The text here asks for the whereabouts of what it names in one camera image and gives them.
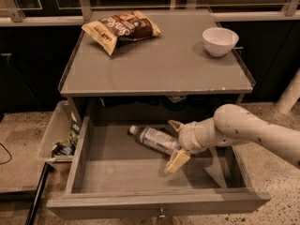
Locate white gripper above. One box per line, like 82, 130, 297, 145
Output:
164, 119, 219, 174

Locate blue label plastic bottle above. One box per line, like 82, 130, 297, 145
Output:
129, 126, 180, 155

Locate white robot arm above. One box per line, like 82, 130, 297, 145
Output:
165, 104, 300, 173

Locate open grey top drawer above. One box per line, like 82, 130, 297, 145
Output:
47, 114, 270, 219

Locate grey cabinet with counter top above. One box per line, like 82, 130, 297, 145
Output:
60, 9, 255, 120

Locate white ceramic bowl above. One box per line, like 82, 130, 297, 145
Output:
202, 27, 239, 57

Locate green snack packets in bin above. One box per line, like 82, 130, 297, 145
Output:
52, 122, 81, 157

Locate clear plastic bin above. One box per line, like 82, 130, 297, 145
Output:
37, 100, 73, 172

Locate brown and cream chip bag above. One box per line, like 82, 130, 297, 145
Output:
82, 10, 160, 55

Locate black bar on floor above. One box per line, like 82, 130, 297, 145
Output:
25, 163, 53, 225

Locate metal railing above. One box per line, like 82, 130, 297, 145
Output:
0, 0, 300, 26

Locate white post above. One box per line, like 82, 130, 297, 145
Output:
276, 68, 300, 114

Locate black cable on floor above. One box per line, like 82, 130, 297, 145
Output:
0, 142, 13, 166

